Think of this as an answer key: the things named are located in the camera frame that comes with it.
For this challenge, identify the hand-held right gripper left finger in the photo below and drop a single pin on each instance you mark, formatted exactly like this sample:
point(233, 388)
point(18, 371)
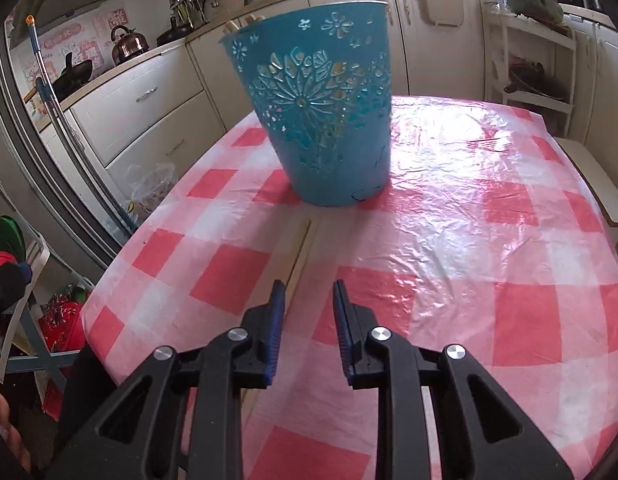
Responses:
point(276, 330)

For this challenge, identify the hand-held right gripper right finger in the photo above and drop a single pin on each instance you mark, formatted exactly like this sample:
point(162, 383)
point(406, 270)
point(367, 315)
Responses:
point(343, 330)

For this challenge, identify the blue perforated plastic basket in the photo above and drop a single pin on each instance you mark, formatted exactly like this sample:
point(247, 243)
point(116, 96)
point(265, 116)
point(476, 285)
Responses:
point(324, 110)

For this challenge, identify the red checked tablecloth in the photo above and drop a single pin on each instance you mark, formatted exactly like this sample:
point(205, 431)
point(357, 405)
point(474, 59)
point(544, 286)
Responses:
point(464, 260)

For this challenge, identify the clear bin with floral bag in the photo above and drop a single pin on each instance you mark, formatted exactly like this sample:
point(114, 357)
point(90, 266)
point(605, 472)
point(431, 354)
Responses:
point(151, 192)

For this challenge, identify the red floral bag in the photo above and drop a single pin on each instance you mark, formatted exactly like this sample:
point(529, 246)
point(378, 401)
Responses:
point(64, 320)

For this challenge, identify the metal folding stool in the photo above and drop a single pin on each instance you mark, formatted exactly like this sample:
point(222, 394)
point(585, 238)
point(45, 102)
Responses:
point(34, 330)

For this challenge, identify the cream kitchen cabinet run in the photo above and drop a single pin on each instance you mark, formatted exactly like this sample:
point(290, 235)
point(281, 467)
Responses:
point(154, 105)
point(604, 75)

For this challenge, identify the wooden step bench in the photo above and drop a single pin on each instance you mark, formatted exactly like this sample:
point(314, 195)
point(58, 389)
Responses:
point(594, 180)

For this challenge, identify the dark pan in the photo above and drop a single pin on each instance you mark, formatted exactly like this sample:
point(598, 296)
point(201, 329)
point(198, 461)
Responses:
point(536, 82)

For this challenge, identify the copper kettle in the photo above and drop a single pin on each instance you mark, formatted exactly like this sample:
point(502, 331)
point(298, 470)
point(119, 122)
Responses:
point(129, 42)

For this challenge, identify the black wok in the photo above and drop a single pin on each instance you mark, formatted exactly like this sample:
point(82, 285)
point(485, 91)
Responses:
point(74, 75)

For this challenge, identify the white shelf rack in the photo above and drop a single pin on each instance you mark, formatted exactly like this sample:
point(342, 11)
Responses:
point(531, 60)

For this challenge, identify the white hanging bin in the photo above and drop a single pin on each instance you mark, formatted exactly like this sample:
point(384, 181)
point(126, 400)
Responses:
point(439, 2)

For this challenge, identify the grey sliding door frame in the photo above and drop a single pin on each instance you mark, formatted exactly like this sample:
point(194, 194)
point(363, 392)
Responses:
point(39, 160)

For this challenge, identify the pink wall poster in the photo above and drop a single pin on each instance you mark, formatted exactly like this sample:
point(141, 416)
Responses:
point(64, 45)

